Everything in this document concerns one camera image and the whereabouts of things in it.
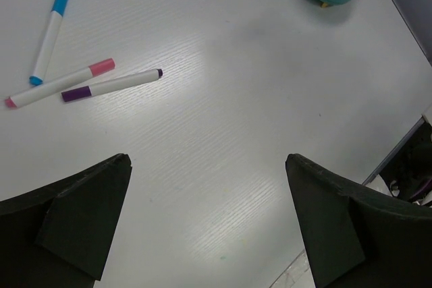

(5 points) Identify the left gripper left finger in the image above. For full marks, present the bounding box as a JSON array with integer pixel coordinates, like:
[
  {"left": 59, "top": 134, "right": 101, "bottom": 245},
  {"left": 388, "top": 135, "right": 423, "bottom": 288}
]
[{"left": 1, "top": 154, "right": 132, "bottom": 287}]

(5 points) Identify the purple banded white marker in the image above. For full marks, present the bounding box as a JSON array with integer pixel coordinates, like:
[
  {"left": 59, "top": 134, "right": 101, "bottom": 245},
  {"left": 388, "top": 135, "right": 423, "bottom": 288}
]
[{"left": 61, "top": 69, "right": 163, "bottom": 103}]

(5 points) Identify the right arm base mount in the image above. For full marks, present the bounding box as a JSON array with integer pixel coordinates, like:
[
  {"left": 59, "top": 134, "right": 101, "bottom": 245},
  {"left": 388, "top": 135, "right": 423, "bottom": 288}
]
[{"left": 363, "top": 117, "right": 431, "bottom": 207}]

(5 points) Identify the blue capped white marker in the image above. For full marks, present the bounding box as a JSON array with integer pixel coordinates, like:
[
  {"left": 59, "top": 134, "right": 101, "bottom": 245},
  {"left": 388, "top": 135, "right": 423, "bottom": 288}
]
[{"left": 29, "top": 0, "right": 68, "bottom": 86}]

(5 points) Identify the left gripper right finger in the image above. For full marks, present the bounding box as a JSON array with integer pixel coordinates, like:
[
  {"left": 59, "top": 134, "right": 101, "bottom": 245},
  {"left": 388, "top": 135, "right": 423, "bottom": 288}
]
[{"left": 286, "top": 154, "right": 431, "bottom": 287}]

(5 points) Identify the pink capped white marker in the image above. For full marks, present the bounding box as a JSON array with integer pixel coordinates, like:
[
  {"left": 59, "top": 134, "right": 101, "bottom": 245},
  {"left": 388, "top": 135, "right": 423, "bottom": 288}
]
[{"left": 5, "top": 58, "right": 115, "bottom": 109}]

